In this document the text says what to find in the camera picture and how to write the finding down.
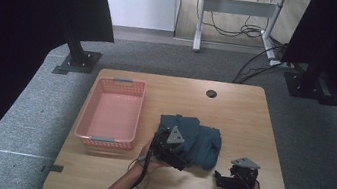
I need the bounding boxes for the black metal stand with base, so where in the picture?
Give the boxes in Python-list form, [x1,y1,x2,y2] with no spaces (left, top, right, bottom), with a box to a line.
[51,22,107,81]
[279,59,337,107]

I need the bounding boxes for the round black table cable hole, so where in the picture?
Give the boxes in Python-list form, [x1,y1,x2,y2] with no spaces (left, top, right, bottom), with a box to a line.
[205,88,219,100]

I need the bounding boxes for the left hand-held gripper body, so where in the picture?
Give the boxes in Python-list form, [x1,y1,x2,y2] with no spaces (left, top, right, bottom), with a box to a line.
[148,122,194,173]

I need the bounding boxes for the person's left hand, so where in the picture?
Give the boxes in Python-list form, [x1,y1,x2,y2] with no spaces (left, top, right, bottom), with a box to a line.
[134,136,174,180]

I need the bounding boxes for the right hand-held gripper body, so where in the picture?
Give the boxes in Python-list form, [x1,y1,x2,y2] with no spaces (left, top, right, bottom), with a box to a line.
[225,154,263,189]

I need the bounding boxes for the white metal desk frame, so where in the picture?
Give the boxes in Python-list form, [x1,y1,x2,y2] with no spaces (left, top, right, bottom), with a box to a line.
[190,0,292,68]

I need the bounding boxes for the hanging black cable bundle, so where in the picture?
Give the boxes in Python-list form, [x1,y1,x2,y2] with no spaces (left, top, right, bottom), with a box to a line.
[204,0,275,44]

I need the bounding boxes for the pink perforated plastic basket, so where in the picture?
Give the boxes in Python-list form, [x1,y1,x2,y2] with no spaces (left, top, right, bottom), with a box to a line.
[72,72,148,153]

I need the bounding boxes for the grey table edge bracket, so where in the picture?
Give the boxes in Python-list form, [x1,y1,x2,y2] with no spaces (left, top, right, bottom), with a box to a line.
[40,162,65,176]

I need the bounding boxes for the dark blue cloth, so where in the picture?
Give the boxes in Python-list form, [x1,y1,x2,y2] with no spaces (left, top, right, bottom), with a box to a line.
[152,111,226,173]

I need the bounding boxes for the black floor cables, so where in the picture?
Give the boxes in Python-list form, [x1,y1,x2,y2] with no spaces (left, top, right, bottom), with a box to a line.
[231,33,298,92]

